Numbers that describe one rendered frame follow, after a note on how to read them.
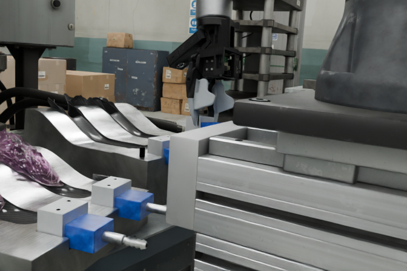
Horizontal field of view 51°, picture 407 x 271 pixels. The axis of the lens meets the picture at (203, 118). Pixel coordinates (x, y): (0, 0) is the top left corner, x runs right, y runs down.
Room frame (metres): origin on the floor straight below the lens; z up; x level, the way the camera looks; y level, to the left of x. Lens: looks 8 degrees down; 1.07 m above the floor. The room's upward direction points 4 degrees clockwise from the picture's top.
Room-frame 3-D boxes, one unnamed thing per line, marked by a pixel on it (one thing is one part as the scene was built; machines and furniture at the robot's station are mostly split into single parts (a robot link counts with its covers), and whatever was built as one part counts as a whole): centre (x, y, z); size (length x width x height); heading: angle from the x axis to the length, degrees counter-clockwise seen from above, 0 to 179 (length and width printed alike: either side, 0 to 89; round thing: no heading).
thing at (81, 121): (0.93, 0.21, 0.92); 0.35 x 0.16 x 0.09; 54
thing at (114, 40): (8.17, 1.68, 1.26); 0.42 x 0.33 x 0.29; 65
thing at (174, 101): (7.66, 0.36, 0.42); 0.86 x 0.33 x 0.83; 65
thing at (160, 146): (0.73, 0.03, 0.89); 0.13 x 0.05 x 0.05; 53
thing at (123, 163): (0.95, 0.21, 0.87); 0.50 x 0.26 x 0.14; 54
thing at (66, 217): (0.47, 0.12, 0.86); 0.13 x 0.05 x 0.05; 71
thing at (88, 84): (5.71, 1.95, 0.37); 1.20 x 0.82 x 0.74; 73
